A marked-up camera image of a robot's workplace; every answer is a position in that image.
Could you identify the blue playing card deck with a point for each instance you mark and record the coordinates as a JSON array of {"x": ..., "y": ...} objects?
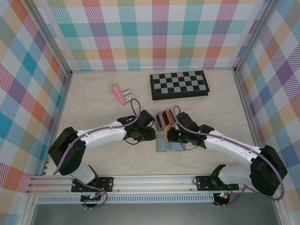
[{"x": 127, "y": 95}]

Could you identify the green card holder wallet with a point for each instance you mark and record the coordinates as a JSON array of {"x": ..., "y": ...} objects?
[{"x": 164, "y": 145}]

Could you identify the pink toy microphone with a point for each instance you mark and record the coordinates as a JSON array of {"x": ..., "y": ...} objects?
[{"x": 117, "y": 92}]

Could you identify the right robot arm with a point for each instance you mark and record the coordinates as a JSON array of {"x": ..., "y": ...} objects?
[{"x": 267, "y": 173}]

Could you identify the aluminium frame post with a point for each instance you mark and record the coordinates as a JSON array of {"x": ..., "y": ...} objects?
[
  {"x": 56, "y": 43},
  {"x": 254, "y": 35}
]

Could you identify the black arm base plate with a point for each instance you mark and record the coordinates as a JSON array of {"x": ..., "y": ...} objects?
[
  {"x": 106, "y": 184},
  {"x": 201, "y": 182}
]

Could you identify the clear plastic card box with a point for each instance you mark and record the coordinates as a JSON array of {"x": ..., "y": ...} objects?
[{"x": 160, "y": 122}]

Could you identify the folding chess board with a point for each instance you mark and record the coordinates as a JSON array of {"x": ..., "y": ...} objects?
[{"x": 179, "y": 83}]

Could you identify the red credit card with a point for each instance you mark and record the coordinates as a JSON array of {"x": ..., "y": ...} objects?
[{"x": 165, "y": 117}]

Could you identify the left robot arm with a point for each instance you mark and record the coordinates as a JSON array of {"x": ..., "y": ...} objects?
[{"x": 65, "y": 154}]

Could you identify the aluminium mounting rail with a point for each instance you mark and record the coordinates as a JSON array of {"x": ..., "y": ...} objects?
[{"x": 152, "y": 182}]

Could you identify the black credit card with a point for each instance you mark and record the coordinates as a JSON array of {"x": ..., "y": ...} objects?
[{"x": 159, "y": 120}]

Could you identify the small controller board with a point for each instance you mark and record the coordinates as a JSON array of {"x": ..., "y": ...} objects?
[
  {"x": 92, "y": 198},
  {"x": 221, "y": 195}
]

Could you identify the aluminium side rail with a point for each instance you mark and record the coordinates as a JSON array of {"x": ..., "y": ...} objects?
[
  {"x": 57, "y": 124},
  {"x": 249, "y": 122}
]

